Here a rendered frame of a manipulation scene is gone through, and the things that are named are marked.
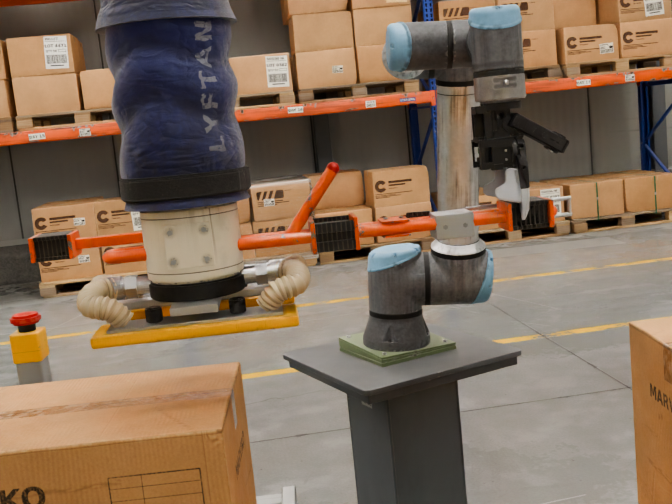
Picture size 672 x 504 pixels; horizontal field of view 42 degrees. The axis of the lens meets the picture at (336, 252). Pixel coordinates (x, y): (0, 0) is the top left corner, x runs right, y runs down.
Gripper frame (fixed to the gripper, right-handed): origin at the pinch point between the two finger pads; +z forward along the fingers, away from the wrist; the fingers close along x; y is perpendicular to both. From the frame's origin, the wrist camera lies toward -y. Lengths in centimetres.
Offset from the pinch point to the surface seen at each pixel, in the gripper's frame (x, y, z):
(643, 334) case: -8.2, -25.2, 27.9
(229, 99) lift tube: 6, 50, -25
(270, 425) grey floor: -251, 61, 121
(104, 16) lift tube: 9, 68, -40
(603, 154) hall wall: -874, -341, 52
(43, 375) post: -46, 103, 32
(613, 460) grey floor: -163, -74, 121
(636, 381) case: -13.4, -25.4, 39.2
